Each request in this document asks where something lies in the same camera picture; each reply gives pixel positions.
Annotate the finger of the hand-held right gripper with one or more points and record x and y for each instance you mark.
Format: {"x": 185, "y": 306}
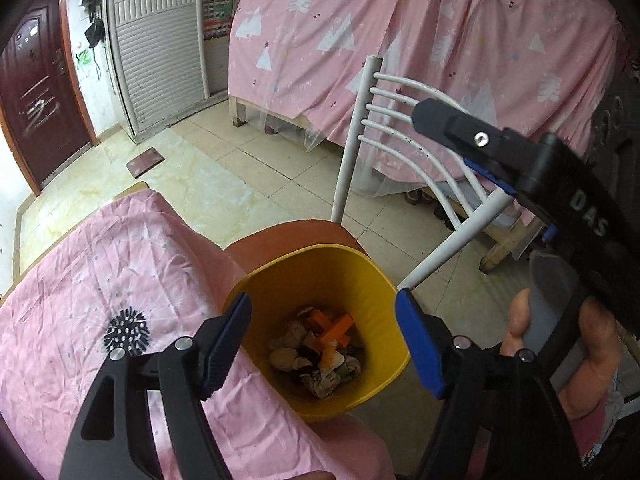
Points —
{"x": 460, "y": 130}
{"x": 492, "y": 172}

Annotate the person's right forearm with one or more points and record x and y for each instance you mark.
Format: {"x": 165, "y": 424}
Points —
{"x": 600, "y": 445}

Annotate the pink printed bedsheet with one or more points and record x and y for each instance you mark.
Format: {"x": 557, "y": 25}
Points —
{"x": 100, "y": 270}

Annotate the dark shoe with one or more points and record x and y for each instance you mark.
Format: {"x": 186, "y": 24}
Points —
{"x": 444, "y": 215}
{"x": 415, "y": 197}

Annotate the dark red door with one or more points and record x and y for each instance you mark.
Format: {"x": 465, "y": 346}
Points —
{"x": 40, "y": 95}

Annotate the small black hanging bag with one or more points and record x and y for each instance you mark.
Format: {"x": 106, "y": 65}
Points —
{"x": 94, "y": 32}

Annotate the pink tree-print curtain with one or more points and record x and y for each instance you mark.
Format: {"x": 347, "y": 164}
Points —
{"x": 375, "y": 35}

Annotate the trash scraps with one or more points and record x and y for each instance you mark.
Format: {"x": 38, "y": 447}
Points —
{"x": 325, "y": 382}

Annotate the white metal chair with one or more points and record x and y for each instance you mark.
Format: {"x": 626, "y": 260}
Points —
{"x": 350, "y": 160}

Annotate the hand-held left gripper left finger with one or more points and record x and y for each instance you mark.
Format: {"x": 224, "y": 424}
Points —
{"x": 227, "y": 345}

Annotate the colourful grid wall poster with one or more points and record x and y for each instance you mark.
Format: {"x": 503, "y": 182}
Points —
{"x": 218, "y": 5}

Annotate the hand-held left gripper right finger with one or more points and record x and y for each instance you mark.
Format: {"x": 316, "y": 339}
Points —
{"x": 420, "y": 345}

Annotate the brown floor tile piece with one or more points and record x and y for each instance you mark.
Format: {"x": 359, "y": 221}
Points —
{"x": 146, "y": 162}

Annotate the white tissue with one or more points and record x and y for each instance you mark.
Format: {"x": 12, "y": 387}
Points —
{"x": 285, "y": 359}

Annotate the white louvered wardrobe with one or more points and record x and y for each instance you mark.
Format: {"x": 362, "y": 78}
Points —
{"x": 150, "y": 50}

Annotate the person's right hand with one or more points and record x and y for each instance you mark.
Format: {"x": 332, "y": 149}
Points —
{"x": 600, "y": 350}

